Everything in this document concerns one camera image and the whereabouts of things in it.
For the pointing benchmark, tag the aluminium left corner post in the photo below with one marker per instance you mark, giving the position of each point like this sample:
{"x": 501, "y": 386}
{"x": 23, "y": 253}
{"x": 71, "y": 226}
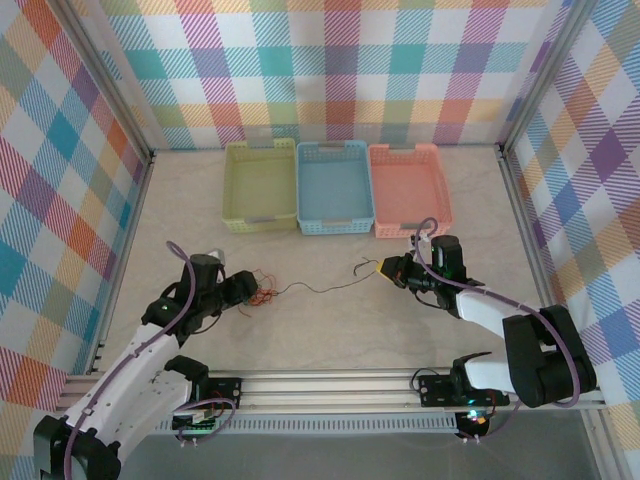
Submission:
{"x": 115, "y": 90}

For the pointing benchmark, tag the aluminium right corner post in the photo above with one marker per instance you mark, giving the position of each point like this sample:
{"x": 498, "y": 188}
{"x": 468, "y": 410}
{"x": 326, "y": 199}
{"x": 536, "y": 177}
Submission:
{"x": 540, "y": 85}

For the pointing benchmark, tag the aluminium left side rail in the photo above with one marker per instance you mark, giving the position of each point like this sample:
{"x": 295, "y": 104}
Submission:
{"x": 127, "y": 250}

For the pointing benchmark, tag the aluminium corner post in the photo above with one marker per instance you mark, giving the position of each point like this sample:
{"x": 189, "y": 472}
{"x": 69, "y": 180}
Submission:
{"x": 540, "y": 85}
{"x": 115, "y": 90}

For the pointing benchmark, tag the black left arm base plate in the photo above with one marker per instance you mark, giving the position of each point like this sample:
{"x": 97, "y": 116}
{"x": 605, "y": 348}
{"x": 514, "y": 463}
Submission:
{"x": 227, "y": 390}

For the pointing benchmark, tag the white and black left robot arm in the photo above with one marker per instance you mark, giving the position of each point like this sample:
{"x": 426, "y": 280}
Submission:
{"x": 145, "y": 370}

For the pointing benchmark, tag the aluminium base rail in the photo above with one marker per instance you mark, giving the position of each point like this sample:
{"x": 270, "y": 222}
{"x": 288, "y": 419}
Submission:
{"x": 325, "y": 390}

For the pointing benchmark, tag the aluminium right side rail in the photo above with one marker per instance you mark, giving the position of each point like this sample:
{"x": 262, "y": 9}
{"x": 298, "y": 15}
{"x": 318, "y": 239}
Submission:
{"x": 525, "y": 235}

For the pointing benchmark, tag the salmon pink plastic basket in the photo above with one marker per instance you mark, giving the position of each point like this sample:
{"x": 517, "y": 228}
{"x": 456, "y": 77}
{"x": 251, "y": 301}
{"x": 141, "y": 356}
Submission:
{"x": 410, "y": 190}

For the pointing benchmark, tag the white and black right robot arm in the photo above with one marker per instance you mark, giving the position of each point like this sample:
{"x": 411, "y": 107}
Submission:
{"x": 480, "y": 310}

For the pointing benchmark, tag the light blue plastic basket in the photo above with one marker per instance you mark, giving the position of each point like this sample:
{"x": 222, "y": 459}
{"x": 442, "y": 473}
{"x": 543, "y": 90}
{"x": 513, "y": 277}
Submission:
{"x": 335, "y": 185}

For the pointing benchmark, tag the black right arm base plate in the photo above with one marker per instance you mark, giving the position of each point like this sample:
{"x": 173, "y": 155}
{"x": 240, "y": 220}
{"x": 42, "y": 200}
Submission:
{"x": 435, "y": 390}

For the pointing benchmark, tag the yellow-green plastic basket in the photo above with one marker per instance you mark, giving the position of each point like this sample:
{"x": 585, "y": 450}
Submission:
{"x": 257, "y": 185}

